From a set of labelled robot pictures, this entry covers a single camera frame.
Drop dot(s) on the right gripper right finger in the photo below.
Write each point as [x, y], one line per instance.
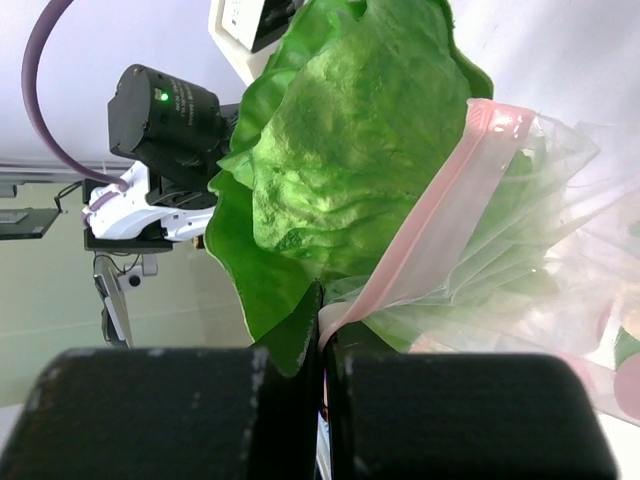
[458, 416]

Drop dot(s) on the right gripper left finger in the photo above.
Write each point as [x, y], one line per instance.
[177, 413]

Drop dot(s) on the clear zip top bag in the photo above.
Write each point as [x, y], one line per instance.
[525, 235]

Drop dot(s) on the green leafy lettuce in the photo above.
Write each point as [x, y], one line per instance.
[353, 116]

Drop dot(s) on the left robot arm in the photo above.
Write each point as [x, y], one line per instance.
[175, 133]

